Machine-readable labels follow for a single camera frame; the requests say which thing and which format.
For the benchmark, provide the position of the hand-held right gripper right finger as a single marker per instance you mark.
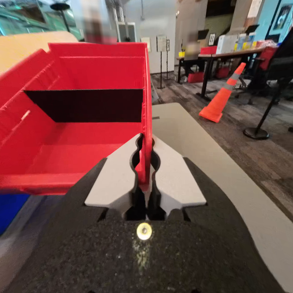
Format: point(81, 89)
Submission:
point(176, 183)

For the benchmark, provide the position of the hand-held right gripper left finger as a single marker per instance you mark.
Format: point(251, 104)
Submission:
point(112, 183)

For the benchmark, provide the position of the blue plastic bin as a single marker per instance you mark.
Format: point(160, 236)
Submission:
point(11, 212)

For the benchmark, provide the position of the red plastic bin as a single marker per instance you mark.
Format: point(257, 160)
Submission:
point(80, 68)

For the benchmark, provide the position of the grey desk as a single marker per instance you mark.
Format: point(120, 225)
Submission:
point(206, 160)

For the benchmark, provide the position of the orange traffic cone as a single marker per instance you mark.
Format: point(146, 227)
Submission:
point(219, 100)

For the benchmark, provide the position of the wooden background table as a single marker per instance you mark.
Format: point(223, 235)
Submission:
point(229, 54)

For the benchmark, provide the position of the black sign stand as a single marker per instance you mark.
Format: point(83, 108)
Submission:
point(161, 43)

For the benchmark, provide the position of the black office chair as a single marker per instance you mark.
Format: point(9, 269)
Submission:
point(281, 66)

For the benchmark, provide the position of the wooden book stand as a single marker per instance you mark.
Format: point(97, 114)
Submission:
point(22, 48)

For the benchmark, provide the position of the black stanchion post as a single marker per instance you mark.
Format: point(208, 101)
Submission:
point(256, 134)

